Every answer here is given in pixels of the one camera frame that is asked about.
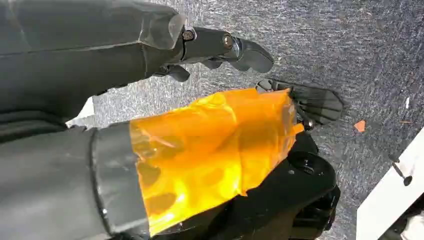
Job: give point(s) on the orange paper scrap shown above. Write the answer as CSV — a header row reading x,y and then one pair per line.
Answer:
x,y
360,126

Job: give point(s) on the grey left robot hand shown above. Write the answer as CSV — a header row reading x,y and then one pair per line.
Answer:
x,y
66,185

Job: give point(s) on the black screw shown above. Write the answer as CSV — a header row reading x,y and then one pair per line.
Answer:
x,y
402,174

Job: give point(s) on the white paper scrap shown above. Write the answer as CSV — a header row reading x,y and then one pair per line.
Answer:
x,y
407,102

